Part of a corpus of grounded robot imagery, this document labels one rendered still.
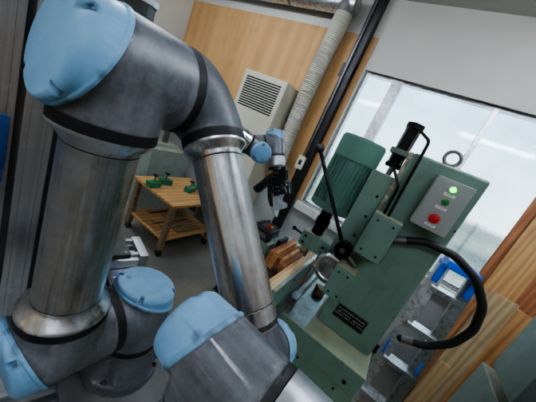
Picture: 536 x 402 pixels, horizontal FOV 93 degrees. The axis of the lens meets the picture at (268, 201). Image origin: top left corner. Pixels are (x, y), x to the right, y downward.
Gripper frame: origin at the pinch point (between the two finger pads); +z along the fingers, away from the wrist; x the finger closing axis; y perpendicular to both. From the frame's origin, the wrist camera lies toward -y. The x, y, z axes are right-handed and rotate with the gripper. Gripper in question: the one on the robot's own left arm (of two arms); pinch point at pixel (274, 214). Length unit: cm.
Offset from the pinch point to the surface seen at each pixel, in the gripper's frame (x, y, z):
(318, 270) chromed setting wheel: -3.3, 19.4, 21.7
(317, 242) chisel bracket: 6.8, 16.0, 12.8
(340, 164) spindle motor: 2.6, 28.0, -18.5
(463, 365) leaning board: 102, 79, 110
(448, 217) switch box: -7, 60, 1
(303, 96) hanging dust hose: 125, -29, -94
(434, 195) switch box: -7, 57, -6
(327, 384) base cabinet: -12, 23, 60
